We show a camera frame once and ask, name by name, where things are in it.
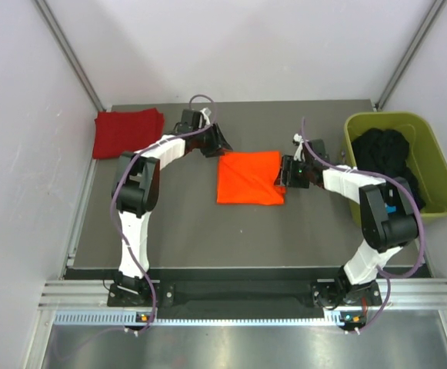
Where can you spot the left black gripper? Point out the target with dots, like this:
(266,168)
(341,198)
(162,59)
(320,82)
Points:
(218,144)

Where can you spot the slotted grey cable duct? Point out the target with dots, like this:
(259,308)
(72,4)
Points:
(139,319)

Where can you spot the right aluminium frame post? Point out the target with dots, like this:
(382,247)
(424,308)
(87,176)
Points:
(430,17)

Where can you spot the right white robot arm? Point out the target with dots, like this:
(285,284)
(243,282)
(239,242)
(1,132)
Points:
(388,220)

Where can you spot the olive green plastic bin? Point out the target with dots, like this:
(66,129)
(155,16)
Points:
(425,159)

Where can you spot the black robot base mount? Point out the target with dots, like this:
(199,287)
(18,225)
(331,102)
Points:
(242,293)

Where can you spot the orange t shirt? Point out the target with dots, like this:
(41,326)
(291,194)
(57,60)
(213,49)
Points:
(249,178)

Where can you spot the folded red t shirt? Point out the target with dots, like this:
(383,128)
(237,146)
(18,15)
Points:
(116,132)

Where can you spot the aluminium frame post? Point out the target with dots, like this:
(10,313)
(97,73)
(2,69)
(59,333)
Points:
(67,50)
(430,17)

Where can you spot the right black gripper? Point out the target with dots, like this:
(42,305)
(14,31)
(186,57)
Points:
(288,164)

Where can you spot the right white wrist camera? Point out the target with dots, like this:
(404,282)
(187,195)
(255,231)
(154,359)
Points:
(301,153)

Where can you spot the left aluminium frame post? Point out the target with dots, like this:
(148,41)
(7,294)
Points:
(67,50)

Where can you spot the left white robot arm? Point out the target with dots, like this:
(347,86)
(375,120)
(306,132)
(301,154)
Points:
(135,190)

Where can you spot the black t shirt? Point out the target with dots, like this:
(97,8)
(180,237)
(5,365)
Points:
(386,152)

